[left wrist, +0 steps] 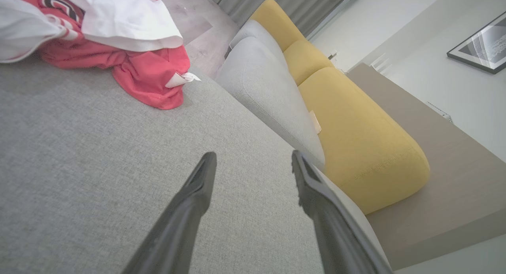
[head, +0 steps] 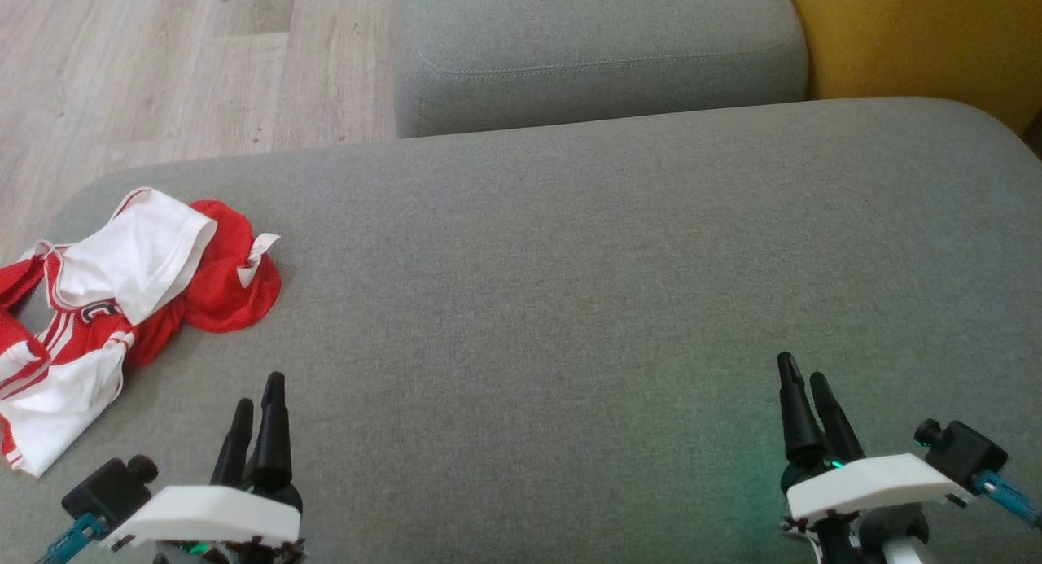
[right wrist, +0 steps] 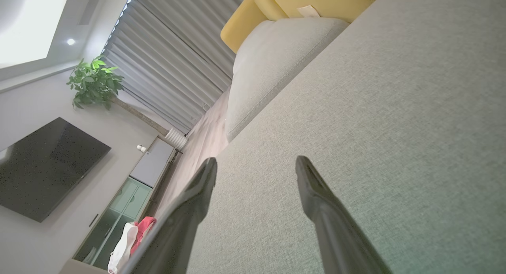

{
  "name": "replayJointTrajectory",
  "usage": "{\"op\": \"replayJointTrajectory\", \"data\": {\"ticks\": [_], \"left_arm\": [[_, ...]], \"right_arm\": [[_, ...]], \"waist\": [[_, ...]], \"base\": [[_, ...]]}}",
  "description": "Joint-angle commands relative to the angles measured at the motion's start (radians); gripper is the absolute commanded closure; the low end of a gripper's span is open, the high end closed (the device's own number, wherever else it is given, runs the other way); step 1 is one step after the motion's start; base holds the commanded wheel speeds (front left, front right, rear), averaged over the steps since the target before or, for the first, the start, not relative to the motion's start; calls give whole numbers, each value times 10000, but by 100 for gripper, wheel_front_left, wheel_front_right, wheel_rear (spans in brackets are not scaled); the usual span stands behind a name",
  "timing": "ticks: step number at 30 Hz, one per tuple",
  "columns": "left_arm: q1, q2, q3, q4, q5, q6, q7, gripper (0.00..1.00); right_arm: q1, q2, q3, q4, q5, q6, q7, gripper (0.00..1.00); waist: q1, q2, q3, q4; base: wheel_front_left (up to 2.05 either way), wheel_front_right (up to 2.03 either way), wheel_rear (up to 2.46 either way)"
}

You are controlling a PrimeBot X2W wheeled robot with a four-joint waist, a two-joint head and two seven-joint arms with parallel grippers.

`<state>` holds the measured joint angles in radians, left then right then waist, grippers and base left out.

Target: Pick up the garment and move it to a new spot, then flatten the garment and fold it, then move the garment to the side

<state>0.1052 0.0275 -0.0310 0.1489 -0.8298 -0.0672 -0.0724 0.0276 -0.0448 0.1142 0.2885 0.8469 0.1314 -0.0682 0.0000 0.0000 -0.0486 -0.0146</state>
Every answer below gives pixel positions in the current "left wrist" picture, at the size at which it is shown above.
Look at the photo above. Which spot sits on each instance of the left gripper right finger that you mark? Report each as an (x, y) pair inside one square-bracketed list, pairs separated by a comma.
[(336, 242)]

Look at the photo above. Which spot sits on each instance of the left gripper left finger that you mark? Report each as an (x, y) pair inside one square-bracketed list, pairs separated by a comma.
[(178, 234)]

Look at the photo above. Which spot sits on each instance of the red white basketball jersey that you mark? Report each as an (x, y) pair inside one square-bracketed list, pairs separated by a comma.
[(150, 80), (130, 21)]

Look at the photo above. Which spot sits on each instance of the large yellow sofa back cushion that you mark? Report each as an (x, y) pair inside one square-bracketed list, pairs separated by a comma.
[(363, 147)]

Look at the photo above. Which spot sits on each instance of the cream fabric sofa tag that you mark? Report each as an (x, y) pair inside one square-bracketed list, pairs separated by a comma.
[(315, 123)]

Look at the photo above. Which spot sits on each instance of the grey sofa seat cushion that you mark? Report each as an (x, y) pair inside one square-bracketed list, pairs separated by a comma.
[(253, 33), (265, 92)]

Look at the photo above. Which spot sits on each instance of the grey curtain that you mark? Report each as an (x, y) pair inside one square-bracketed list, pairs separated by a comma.
[(300, 9)]

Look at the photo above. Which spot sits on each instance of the white wall socket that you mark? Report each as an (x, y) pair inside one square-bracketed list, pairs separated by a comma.
[(446, 116)]

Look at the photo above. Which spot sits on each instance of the black framed wall picture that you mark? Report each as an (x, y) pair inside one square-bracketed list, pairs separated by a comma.
[(482, 44)]

